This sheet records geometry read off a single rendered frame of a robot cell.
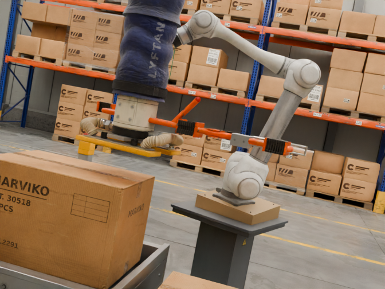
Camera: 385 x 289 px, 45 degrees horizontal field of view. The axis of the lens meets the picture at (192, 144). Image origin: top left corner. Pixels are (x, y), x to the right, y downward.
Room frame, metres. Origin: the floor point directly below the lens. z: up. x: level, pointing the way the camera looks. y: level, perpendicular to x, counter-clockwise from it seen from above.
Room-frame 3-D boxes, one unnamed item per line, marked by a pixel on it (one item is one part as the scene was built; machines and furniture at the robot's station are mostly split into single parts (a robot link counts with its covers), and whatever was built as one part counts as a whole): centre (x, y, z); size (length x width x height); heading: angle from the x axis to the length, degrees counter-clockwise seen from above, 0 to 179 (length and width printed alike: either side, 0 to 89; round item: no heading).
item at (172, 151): (1.98, 0.22, 1.10); 0.34 x 0.10 x 0.05; 68
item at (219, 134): (1.93, 0.03, 1.21); 0.93 x 0.30 x 0.04; 68
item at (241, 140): (1.72, -0.18, 1.20); 0.07 x 0.07 x 0.04; 68
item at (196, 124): (1.80, 0.02, 1.21); 0.10 x 0.08 x 0.06; 158
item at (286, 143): (1.66, -0.30, 1.21); 0.08 x 0.07 x 0.05; 68
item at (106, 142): (1.80, 0.29, 1.10); 0.34 x 0.10 x 0.05; 68
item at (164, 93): (1.89, 0.25, 1.32); 0.23 x 0.23 x 0.04
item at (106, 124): (1.89, 0.25, 1.14); 0.34 x 0.25 x 0.06; 68
